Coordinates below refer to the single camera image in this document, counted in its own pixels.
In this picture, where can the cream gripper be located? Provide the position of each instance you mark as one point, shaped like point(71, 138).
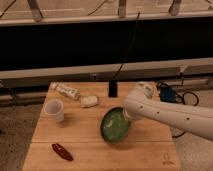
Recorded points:
point(127, 116)

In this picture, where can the green ceramic bowl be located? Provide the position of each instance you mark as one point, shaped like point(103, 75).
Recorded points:
point(114, 127)

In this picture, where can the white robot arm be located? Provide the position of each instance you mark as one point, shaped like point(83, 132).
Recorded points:
point(195, 120)

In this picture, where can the white crumpled object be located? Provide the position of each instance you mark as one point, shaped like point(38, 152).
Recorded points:
point(89, 101)

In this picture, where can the blue clamp device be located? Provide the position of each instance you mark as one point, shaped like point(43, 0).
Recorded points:
point(167, 95)

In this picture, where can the white plastic cup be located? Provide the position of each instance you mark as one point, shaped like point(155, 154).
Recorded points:
point(54, 108)

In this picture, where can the dark red chili pepper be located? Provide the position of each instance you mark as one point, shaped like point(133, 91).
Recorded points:
point(62, 152)

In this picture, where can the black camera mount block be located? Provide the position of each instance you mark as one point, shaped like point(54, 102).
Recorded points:
point(112, 92)

